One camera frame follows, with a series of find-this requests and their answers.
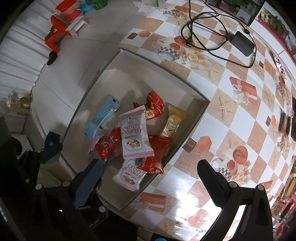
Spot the red white-lettered snack bar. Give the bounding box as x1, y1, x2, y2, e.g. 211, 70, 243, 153
95, 128, 121, 162

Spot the pink crispy cranberry packet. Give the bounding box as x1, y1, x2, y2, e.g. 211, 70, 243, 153
118, 105, 154, 160

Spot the light blue snack bar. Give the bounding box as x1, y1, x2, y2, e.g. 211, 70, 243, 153
84, 95, 120, 141

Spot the red foil snack packet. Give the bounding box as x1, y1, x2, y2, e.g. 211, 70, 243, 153
137, 135, 173, 174

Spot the gold snack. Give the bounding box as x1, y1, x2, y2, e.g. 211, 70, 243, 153
160, 104, 188, 138

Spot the red candy wrapper snack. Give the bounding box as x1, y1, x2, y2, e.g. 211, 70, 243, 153
144, 90, 165, 121

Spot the patterned checkered tablecloth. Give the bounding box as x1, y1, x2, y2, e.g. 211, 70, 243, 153
120, 1, 295, 240

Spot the dark brown snack bar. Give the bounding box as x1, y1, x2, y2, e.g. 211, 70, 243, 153
278, 111, 291, 136

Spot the black slipper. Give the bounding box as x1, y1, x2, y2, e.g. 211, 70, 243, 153
47, 51, 58, 66

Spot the black power adapter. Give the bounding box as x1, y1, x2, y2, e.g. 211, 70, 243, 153
229, 31, 255, 57

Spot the white small stool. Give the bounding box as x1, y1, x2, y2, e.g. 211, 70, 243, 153
66, 16, 89, 37

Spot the red plastic bucket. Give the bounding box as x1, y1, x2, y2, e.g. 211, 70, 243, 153
55, 0, 84, 22

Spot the blue plastic bowl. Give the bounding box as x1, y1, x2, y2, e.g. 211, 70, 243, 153
80, 3, 93, 13

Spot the green plastic basket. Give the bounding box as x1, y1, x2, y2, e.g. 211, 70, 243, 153
86, 0, 108, 10

